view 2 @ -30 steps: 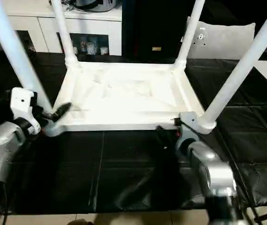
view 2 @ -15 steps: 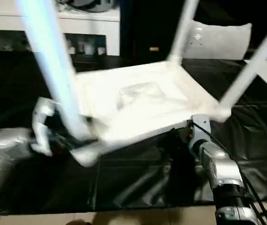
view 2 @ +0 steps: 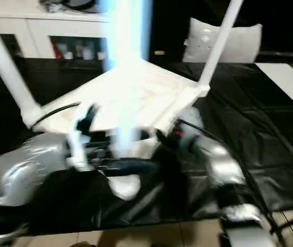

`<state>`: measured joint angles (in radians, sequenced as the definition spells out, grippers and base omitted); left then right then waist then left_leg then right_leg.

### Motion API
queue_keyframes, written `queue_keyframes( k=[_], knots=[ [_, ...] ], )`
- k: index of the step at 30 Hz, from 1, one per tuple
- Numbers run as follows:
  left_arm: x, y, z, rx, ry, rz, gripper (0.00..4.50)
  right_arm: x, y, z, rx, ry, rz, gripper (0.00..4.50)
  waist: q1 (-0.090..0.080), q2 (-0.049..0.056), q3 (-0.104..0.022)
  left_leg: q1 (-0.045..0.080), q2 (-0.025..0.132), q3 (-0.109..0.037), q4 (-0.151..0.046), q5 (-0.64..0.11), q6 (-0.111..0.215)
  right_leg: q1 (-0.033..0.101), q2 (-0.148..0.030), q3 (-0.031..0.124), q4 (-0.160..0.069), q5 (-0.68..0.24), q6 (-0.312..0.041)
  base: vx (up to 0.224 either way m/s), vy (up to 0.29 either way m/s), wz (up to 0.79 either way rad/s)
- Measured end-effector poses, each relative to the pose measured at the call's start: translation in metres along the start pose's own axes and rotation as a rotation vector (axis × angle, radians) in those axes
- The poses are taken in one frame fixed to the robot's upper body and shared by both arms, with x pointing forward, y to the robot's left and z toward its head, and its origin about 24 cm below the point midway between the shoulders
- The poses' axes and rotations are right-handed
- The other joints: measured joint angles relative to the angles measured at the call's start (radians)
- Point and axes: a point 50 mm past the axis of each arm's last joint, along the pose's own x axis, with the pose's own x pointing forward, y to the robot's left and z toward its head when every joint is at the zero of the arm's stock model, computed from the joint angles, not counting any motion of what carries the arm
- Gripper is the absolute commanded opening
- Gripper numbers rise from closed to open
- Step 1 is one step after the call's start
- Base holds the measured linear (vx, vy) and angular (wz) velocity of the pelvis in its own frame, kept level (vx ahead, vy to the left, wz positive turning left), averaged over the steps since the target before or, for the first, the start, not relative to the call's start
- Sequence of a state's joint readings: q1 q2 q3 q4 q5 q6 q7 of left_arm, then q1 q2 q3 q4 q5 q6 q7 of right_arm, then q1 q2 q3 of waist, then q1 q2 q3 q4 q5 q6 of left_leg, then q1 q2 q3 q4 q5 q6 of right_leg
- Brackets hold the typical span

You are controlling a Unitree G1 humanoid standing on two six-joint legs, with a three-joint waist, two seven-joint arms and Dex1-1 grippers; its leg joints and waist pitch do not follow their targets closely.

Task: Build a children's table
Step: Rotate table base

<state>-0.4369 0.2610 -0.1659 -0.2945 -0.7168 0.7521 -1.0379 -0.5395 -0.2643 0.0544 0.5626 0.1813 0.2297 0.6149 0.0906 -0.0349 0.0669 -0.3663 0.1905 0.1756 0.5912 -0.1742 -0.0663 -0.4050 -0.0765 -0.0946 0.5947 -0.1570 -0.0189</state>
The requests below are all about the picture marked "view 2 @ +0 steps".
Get black work mat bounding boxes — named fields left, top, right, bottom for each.
left=0, top=56, right=293, bottom=237

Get grey pillow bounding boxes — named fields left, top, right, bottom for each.
left=182, top=17, right=264, bottom=64

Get white flat board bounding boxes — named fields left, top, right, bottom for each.
left=253, top=62, right=293, bottom=119

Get white cabinet with glass doors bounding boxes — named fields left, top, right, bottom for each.
left=0, top=0, right=111, bottom=60

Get grey black bag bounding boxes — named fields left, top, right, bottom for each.
left=39, top=0, right=104, bottom=13

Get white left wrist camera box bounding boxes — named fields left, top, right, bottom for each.
left=65, top=102, right=99, bottom=172

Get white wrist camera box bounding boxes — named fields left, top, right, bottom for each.
left=65, top=102, right=99, bottom=172
left=179, top=107, right=204, bottom=137

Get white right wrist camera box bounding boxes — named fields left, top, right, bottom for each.
left=179, top=107, right=204, bottom=137

